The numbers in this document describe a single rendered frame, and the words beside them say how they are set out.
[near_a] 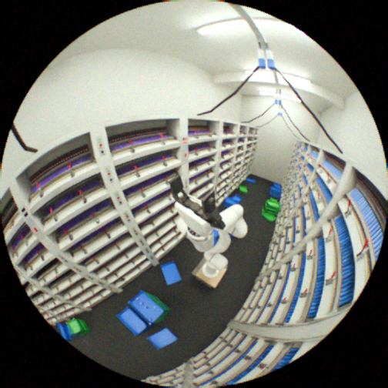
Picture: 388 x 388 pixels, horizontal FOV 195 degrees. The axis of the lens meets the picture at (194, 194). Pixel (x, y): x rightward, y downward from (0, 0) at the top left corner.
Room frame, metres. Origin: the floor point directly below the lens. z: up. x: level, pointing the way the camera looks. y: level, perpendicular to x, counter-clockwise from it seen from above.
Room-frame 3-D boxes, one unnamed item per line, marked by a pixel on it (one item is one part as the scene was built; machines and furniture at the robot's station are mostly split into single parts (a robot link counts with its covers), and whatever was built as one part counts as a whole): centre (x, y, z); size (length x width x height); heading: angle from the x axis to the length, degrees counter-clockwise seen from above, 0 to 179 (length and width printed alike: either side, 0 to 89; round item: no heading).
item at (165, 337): (-0.49, 0.35, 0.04); 0.30 x 0.20 x 0.08; 133
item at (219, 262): (0.39, -0.22, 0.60); 0.19 x 0.12 x 0.24; 47
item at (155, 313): (-0.06, 0.44, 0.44); 0.30 x 0.20 x 0.08; 56
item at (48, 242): (0.10, 1.08, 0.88); 0.20 x 0.09 x 1.75; 49
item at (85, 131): (0.89, 0.39, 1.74); 2.19 x 0.20 x 0.03; 139
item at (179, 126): (1.16, 0.16, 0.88); 0.20 x 0.09 x 1.75; 49
